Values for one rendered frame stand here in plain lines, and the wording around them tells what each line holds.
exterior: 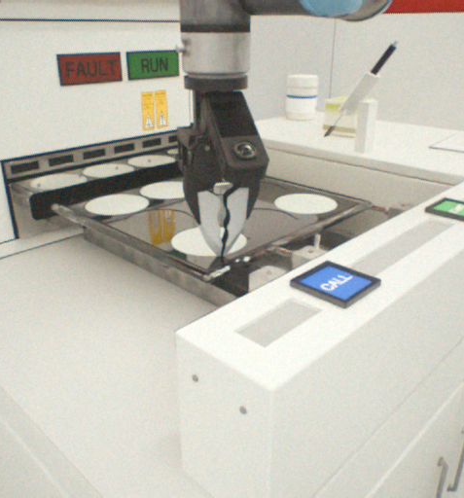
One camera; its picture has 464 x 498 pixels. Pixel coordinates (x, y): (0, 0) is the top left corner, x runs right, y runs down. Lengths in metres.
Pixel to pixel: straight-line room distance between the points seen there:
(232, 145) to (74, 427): 0.31
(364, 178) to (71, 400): 0.58
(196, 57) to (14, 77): 0.37
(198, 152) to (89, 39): 0.40
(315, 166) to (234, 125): 0.42
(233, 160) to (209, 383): 0.23
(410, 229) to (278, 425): 0.31
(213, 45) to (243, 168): 0.13
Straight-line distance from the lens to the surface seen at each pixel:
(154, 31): 0.98
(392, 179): 0.85
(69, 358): 0.61
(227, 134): 0.52
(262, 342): 0.36
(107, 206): 0.83
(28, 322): 0.69
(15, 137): 0.85
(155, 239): 0.68
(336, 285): 0.43
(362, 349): 0.41
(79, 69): 0.89
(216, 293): 0.66
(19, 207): 0.86
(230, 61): 0.55
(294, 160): 0.95
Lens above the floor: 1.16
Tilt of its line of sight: 24 degrees down
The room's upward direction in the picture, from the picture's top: straight up
